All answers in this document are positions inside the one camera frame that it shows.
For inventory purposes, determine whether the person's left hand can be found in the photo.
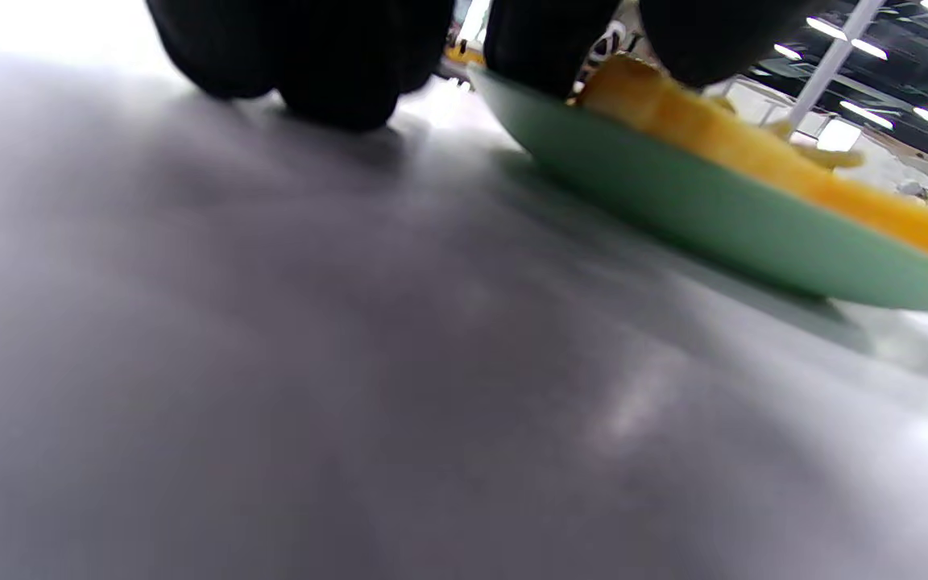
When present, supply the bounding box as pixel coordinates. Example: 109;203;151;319
146;0;835;131

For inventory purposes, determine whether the green round plate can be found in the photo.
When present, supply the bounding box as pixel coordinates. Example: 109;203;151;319
468;64;928;313

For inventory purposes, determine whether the white toast slice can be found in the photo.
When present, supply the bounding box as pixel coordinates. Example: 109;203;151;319
575;52;928;275

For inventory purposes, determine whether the white pole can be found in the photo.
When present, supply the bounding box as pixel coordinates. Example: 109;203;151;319
785;0;888;134

